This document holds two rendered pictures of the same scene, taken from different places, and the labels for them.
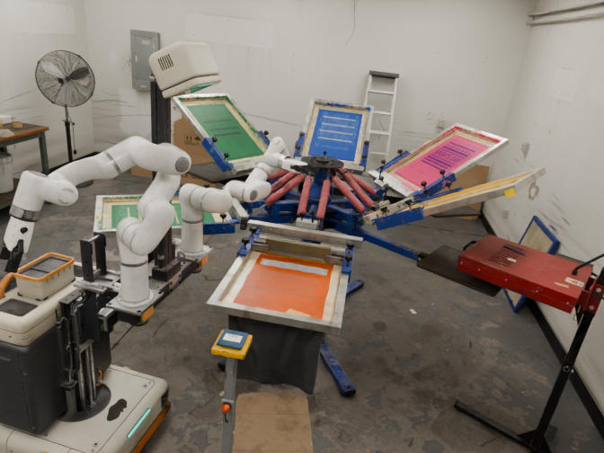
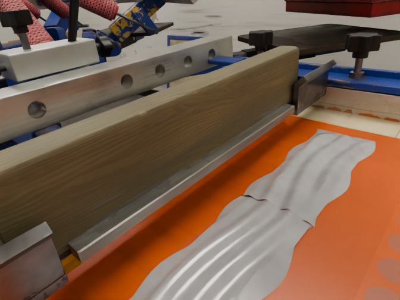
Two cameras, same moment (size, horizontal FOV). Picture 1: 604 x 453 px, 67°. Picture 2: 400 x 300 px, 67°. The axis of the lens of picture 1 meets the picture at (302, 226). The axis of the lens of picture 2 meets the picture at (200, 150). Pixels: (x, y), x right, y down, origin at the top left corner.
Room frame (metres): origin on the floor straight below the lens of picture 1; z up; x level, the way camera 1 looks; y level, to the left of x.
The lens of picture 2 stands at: (2.08, 0.22, 1.13)
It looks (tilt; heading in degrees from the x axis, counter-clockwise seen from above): 28 degrees down; 307
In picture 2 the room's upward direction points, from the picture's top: 5 degrees counter-clockwise
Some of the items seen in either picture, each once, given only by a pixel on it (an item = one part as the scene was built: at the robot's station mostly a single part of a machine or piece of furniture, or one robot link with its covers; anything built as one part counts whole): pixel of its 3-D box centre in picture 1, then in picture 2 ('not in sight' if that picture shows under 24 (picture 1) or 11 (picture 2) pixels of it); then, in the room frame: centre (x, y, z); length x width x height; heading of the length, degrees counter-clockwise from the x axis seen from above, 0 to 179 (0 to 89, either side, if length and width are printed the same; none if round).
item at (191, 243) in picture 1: (189, 234); not in sight; (1.86, 0.50, 1.21); 0.16 x 0.13 x 0.15; 78
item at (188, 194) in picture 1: (193, 202); not in sight; (1.85, 0.48, 1.37); 0.13 x 0.10 x 0.16; 58
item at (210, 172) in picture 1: (250, 189); not in sight; (3.47, 0.45, 0.91); 1.34 x 0.40 x 0.08; 53
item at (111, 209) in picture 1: (187, 199); not in sight; (2.71, 0.74, 1.05); 1.08 x 0.61 x 0.23; 113
